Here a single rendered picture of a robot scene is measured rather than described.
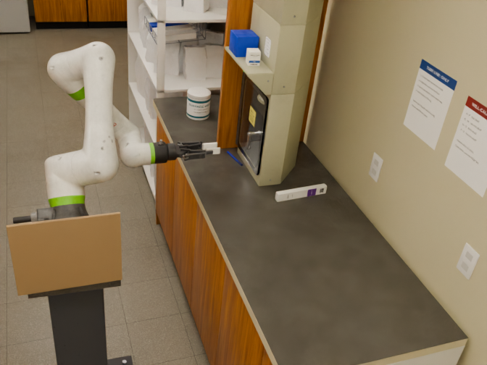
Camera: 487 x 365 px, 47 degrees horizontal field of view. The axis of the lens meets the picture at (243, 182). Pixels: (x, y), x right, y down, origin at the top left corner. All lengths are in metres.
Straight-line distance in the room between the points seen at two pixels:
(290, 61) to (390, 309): 1.06
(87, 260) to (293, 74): 1.12
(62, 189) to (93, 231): 0.22
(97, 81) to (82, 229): 0.54
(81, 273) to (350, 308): 0.96
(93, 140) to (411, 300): 1.30
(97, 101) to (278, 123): 0.83
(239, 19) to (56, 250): 1.32
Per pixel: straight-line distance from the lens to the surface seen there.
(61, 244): 1.95
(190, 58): 3.64
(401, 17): 2.33
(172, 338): 3.14
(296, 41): 2.34
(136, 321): 3.22
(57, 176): 2.07
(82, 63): 2.15
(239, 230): 2.33
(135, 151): 2.35
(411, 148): 2.29
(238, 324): 2.30
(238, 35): 2.47
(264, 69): 2.37
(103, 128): 2.02
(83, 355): 2.47
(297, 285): 2.12
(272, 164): 2.57
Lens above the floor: 2.38
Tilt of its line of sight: 33 degrees down
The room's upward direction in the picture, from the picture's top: 7 degrees clockwise
